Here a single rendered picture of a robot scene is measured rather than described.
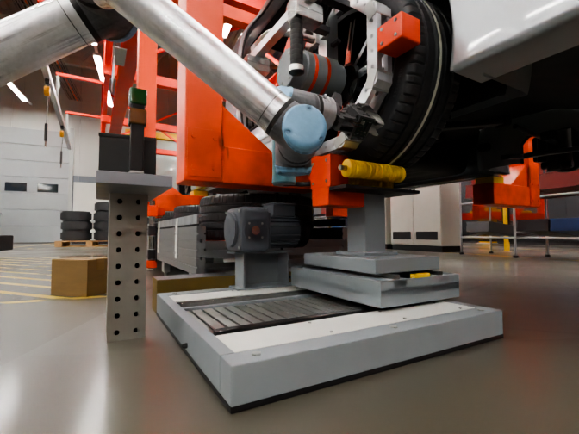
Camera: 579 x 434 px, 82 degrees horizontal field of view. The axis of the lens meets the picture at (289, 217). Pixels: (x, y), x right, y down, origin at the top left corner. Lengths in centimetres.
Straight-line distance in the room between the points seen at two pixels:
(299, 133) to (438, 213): 533
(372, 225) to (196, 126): 82
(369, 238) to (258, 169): 61
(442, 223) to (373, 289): 494
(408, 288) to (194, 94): 111
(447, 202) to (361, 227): 483
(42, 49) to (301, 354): 88
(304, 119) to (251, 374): 48
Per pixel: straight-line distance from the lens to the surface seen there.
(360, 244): 124
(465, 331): 105
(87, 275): 190
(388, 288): 102
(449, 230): 602
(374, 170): 114
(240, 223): 127
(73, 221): 949
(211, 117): 152
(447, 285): 123
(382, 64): 112
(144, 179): 90
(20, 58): 103
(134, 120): 93
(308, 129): 68
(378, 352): 81
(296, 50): 102
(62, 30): 101
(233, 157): 151
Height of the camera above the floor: 30
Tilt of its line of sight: 3 degrees up
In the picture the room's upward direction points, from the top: straight up
